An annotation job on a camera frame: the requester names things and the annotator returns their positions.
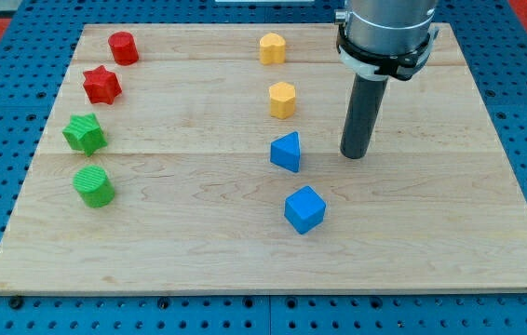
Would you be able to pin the yellow heart block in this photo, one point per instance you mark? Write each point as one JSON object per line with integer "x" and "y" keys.
{"x": 272, "y": 49}

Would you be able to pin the red star block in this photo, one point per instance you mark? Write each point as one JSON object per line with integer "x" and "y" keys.
{"x": 101, "y": 85}

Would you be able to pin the green star block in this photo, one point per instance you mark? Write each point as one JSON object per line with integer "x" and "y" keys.
{"x": 84, "y": 133}

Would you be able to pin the blue cube block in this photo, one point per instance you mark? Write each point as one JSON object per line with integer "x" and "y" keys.
{"x": 304, "y": 209}

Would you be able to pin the light wooden board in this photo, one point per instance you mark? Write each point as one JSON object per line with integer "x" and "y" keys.
{"x": 433, "y": 207}

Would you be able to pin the blue triangle block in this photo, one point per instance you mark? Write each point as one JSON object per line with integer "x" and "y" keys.
{"x": 286, "y": 152}

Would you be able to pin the green cylinder block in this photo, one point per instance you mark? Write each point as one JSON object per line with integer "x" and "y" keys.
{"x": 93, "y": 186}

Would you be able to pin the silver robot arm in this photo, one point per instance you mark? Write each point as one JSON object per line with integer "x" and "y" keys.
{"x": 378, "y": 39}

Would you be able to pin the red cylinder block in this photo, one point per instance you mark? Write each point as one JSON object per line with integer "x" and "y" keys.
{"x": 123, "y": 48}

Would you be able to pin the yellow hexagon block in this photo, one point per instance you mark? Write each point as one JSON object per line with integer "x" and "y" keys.
{"x": 282, "y": 98}

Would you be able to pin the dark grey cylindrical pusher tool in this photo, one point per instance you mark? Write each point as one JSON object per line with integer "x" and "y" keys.
{"x": 363, "y": 108}

